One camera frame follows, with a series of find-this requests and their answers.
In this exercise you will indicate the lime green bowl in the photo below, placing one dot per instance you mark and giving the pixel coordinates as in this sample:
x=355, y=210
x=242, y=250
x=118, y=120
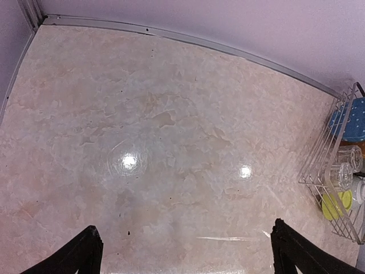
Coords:
x=331, y=209

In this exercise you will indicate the wire dish rack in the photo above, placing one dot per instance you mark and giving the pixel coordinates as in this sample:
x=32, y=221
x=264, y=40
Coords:
x=316, y=172

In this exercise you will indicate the blue polka dot plate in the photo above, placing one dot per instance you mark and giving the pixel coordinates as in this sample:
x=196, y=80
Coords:
x=354, y=130

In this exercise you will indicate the aluminium frame rail back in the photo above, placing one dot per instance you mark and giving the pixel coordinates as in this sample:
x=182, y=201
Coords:
x=67, y=20

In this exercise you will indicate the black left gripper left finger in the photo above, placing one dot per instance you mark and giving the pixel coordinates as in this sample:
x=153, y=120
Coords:
x=82, y=254

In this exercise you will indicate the aluminium frame post left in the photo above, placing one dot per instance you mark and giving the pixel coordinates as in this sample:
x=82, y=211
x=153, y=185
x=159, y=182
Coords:
x=32, y=12

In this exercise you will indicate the clear glass cup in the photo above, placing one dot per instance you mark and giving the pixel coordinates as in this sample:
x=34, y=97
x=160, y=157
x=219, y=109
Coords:
x=341, y=176
x=351, y=155

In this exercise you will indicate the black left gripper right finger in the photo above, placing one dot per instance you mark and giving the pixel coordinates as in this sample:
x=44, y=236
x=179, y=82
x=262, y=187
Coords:
x=293, y=253

